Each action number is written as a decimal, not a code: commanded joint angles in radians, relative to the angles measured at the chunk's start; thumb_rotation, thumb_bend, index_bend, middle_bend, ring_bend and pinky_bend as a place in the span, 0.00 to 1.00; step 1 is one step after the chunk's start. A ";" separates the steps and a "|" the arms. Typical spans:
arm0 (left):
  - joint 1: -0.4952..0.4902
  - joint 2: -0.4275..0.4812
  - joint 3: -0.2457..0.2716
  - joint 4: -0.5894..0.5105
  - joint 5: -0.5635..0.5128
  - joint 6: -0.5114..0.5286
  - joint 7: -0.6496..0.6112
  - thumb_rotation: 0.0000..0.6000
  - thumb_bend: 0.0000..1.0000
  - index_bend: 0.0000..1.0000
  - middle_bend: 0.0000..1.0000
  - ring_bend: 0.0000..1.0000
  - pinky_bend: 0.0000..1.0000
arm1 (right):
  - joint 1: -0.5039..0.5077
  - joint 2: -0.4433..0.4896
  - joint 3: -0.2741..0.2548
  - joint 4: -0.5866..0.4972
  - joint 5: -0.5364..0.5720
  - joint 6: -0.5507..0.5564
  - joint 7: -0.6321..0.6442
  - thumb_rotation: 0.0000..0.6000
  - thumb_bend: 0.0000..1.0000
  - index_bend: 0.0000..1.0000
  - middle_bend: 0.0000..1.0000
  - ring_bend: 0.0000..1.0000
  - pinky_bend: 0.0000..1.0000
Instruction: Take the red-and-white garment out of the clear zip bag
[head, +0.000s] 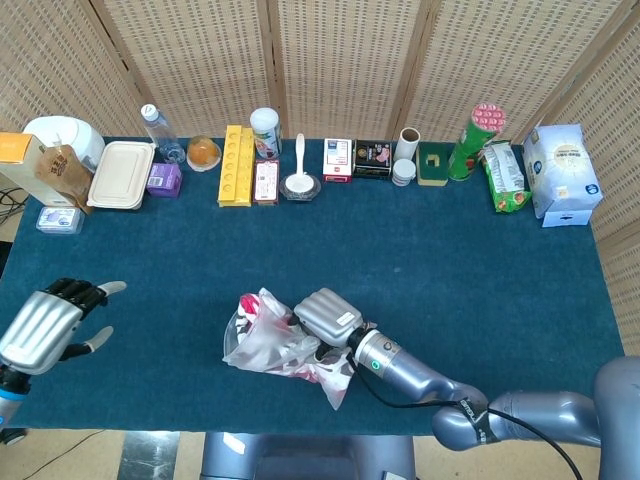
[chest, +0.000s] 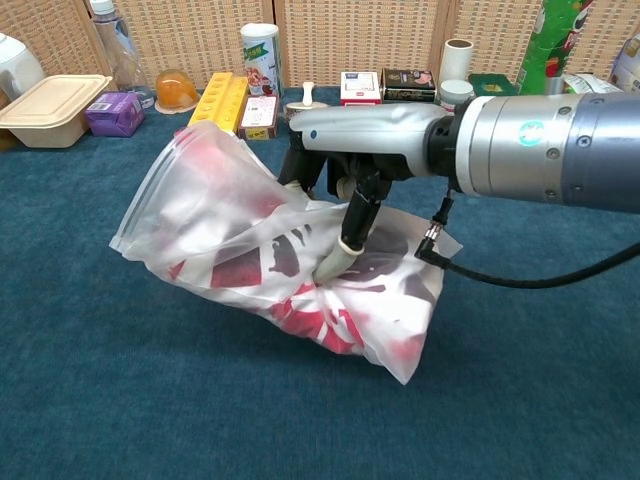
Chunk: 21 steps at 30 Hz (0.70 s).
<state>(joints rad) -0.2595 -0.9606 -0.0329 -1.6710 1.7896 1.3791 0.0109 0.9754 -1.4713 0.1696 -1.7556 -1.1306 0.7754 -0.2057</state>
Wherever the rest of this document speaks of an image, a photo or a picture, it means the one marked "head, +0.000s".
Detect clear plastic water bottle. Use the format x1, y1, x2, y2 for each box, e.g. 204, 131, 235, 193
140, 103, 187, 165

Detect green snack bag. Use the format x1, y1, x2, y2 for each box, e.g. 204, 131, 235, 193
480, 139, 532, 215

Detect green and yellow sponge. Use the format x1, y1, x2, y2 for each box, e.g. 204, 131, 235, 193
415, 141, 451, 188

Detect white rice spoon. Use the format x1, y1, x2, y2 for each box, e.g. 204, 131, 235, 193
283, 132, 314, 194

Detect frosted plastic zip bag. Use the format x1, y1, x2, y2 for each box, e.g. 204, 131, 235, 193
222, 287, 356, 411

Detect small purple box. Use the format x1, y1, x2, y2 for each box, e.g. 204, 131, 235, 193
146, 162, 184, 199

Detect small white jar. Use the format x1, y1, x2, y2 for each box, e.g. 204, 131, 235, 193
391, 158, 418, 188

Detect brown paper pouch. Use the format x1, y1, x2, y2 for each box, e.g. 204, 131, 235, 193
33, 143, 96, 215

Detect thin black floor cable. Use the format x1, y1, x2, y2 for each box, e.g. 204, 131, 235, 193
29, 428, 109, 480

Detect orange and beige carton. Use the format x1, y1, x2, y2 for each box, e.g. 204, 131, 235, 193
0, 132, 69, 207

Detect black printed box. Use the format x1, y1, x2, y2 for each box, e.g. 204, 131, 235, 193
352, 139, 394, 181

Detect orange jelly cup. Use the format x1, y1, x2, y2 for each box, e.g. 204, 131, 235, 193
186, 134, 222, 174

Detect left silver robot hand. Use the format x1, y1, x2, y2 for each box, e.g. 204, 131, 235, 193
0, 278, 128, 376

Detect white rice cooker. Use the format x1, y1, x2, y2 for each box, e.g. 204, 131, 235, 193
22, 115, 106, 174

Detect black cables beside table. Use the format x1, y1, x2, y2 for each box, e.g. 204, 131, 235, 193
0, 188, 29, 226

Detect clear box with purple contents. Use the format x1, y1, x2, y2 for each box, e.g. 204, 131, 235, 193
35, 205, 85, 236

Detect yellow plastic egg tray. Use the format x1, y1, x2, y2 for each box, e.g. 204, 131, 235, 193
217, 124, 256, 209

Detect red white patterned clothes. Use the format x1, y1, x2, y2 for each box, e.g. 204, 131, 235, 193
238, 293, 354, 409

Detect beige lidded lunch box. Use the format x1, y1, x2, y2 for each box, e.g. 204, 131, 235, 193
86, 140, 157, 211

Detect green chips tube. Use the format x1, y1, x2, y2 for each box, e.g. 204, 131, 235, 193
447, 103, 508, 182

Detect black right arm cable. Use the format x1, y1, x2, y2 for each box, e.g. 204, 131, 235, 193
344, 349, 584, 480

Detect dark glass bowl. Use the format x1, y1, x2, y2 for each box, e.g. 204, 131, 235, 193
278, 172, 322, 204

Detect white printed cylindrical can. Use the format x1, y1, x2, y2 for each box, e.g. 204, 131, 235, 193
249, 107, 283, 161

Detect white cardboard tube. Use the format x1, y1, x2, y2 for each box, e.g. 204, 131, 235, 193
398, 127, 420, 162

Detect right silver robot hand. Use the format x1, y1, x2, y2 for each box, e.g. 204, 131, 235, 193
293, 287, 377, 361

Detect grey robot torso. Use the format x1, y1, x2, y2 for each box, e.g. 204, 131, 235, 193
199, 432, 419, 480

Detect red and white box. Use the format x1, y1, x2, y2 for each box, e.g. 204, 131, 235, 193
322, 138, 354, 184

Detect blue table cloth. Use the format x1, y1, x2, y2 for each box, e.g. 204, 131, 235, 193
0, 135, 631, 441

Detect woven rattan folding screen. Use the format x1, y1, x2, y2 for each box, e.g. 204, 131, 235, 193
0, 0, 640, 346

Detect dark red labelled box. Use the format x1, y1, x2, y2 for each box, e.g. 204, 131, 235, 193
252, 158, 281, 206

